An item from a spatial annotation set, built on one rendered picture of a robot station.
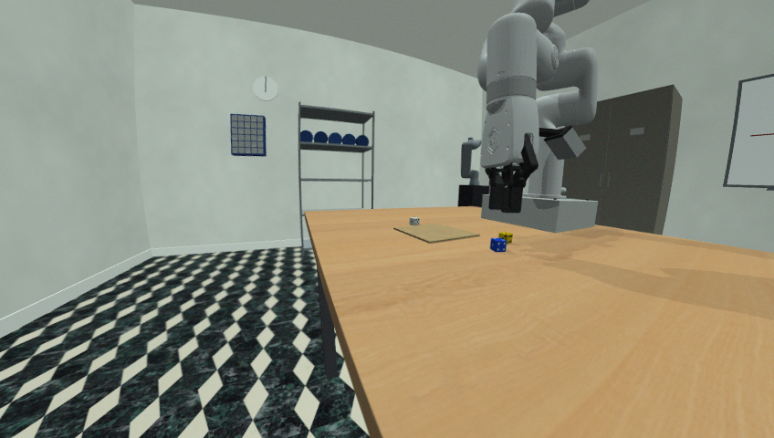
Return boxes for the tan square mat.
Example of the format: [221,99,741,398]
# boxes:
[393,224,480,244]

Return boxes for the yellow die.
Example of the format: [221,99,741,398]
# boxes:
[498,232,513,245]

